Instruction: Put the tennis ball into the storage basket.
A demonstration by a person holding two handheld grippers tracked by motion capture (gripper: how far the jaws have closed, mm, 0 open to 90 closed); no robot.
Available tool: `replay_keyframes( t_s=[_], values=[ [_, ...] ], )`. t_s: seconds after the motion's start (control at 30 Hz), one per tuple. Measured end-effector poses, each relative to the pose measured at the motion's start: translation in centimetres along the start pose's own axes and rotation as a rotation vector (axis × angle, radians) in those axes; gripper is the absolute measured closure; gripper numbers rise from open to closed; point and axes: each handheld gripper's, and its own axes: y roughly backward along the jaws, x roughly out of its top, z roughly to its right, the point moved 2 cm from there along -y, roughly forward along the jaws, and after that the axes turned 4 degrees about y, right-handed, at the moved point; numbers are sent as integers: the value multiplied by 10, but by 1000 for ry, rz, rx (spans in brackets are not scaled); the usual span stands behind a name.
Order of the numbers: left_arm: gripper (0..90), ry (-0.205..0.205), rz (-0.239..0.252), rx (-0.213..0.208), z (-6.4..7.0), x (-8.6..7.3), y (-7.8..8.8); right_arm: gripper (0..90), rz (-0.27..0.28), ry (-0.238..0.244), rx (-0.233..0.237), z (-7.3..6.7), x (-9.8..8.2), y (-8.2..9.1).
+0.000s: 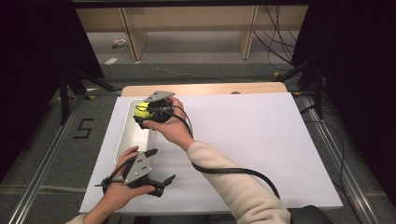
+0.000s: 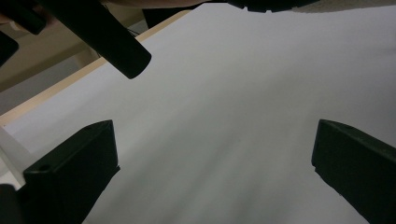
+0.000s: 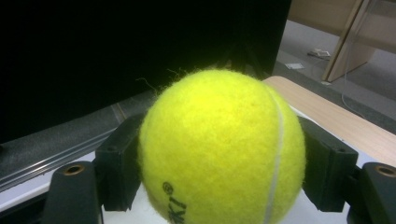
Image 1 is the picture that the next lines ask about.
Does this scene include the black floor cable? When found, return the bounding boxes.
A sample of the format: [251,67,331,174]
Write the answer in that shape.
[302,105,347,189]

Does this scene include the left hand-held gripper cable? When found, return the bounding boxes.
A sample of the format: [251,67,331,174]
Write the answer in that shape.
[94,158,138,189]

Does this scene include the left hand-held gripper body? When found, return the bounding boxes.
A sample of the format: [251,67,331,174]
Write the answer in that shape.
[122,150,157,189]

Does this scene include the black tripod stand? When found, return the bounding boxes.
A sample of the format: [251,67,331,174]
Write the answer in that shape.
[275,58,325,121]
[56,65,123,126]

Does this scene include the black curtain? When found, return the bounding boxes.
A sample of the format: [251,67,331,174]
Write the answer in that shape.
[0,0,106,183]
[290,0,396,199]

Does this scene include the light wooden shelf unit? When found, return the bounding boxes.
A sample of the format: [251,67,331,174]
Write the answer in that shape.
[76,5,310,63]

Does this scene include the person's left hand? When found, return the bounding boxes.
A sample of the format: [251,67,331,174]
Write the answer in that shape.
[102,146,157,213]

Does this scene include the wooden table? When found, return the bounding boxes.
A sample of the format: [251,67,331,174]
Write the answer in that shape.
[120,81,289,98]

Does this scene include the thin white floor cable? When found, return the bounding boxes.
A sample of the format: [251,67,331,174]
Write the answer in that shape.
[149,63,257,84]

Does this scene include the black cable bundle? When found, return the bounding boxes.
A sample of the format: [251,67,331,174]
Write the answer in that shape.
[252,5,301,72]

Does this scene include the white plastic bin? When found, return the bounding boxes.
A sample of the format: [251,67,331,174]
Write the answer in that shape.
[114,98,157,165]

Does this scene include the person's right hand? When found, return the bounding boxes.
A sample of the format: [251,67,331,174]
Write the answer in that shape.
[142,95,196,152]

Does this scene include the white foam board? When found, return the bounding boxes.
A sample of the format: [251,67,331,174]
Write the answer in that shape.
[78,91,344,216]

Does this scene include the yellow tennis ball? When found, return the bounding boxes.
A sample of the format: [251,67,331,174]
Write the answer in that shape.
[134,101,154,120]

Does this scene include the aluminium floor rail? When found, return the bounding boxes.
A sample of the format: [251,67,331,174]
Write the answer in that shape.
[299,93,380,224]
[7,95,86,224]

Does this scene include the small clutter on floor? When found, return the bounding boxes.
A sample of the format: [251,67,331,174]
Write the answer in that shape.
[111,37,130,49]

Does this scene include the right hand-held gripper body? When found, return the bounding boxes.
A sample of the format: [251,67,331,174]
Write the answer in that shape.
[143,90,177,124]

